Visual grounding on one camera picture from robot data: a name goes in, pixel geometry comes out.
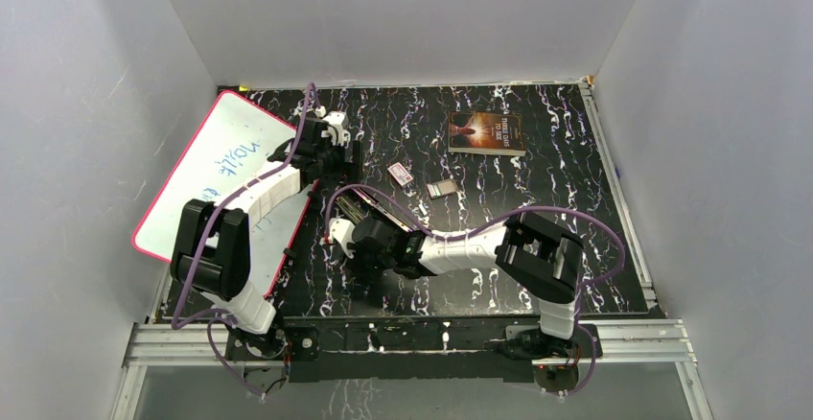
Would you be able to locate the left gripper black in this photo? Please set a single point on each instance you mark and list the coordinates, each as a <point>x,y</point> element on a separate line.
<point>345,172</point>

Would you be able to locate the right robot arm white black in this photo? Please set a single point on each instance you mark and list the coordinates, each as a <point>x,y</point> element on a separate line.
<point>538,254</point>

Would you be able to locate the pink-framed whiteboard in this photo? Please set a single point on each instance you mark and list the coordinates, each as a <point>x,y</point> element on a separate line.
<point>230,146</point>

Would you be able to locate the white stapler black handle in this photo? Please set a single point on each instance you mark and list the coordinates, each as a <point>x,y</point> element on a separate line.
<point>348,208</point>

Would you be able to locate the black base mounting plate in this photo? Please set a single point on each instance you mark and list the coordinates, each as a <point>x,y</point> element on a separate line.
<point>430,347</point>

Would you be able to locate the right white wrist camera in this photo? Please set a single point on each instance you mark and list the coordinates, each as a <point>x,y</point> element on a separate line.
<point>340,233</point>

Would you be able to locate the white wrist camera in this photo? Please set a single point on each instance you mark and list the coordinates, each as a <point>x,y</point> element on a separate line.
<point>336,129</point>
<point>340,233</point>

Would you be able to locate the cardboard staple tray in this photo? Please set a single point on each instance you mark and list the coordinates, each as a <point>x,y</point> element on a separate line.
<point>442,188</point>

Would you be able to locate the small red staple box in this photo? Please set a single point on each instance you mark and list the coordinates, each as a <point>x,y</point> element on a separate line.
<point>401,175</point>

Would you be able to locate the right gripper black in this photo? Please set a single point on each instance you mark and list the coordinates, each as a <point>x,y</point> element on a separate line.
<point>357,268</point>

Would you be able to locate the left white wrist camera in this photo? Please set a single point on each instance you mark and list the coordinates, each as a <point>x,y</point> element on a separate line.
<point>336,129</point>

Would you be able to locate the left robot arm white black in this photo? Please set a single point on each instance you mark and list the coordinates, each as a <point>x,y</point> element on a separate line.
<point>212,253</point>

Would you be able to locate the dark paperback book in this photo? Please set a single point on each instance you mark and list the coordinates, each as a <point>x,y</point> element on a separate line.
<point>486,133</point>

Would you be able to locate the aluminium frame rail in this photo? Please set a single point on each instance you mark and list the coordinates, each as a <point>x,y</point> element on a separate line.
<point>622,340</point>

